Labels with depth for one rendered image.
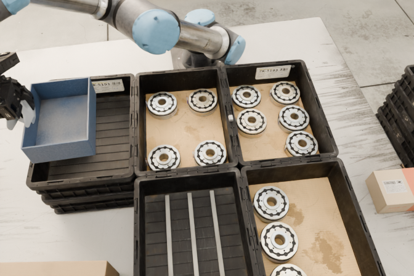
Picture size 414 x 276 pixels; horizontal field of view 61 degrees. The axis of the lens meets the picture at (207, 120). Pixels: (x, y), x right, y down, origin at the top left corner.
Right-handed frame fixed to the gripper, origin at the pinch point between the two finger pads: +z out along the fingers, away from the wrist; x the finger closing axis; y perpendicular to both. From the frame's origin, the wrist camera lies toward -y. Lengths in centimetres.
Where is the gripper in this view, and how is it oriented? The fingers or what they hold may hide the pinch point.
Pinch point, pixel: (29, 117)
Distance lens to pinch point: 95.8
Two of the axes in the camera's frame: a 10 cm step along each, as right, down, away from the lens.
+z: 0.9, 5.6, 8.2
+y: 1.4, 8.1, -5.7
